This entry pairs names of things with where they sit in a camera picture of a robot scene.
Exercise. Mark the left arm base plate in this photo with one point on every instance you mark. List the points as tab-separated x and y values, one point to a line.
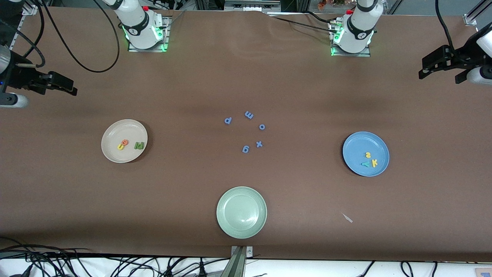
365	54

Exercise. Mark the blue plate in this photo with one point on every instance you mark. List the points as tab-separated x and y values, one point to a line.
357	144

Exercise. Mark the blue foam letter g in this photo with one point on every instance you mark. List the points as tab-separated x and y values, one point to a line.
248	149

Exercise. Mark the small grey tape scrap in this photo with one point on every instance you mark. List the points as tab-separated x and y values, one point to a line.
347	217

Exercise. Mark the brown table cover mat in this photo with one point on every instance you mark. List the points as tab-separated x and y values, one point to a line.
246	77

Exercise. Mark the aluminium table edge rail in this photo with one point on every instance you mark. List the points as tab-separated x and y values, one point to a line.
17	34

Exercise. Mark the small metal corner bracket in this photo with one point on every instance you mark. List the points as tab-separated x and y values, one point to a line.
250	252

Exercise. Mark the pale green plate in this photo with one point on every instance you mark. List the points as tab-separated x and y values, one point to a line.
241	212

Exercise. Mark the beige box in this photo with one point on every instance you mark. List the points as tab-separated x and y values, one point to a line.
483	272

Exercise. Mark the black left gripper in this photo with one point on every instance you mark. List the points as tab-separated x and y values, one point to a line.
463	59

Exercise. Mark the beige brown plate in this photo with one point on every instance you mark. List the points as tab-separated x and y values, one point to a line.
115	132

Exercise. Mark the silver aluminium frame bar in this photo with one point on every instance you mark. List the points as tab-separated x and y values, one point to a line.
250	5

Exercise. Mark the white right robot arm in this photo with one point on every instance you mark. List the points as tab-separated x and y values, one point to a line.
140	27

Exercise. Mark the blue foam letter m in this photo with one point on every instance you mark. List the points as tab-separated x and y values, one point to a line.
249	115

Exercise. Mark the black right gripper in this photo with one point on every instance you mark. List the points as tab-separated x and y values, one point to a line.
19	78

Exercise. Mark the yellow foam letter k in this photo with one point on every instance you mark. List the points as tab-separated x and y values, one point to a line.
374	163

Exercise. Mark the aluminium profile beam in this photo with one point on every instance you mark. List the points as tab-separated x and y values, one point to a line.
239	265

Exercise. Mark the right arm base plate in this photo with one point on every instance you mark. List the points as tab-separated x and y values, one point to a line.
167	34

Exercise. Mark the teal foam letter y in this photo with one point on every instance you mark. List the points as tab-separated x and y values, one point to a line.
365	164

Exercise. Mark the aluminium corner profile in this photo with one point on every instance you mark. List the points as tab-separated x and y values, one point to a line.
469	19

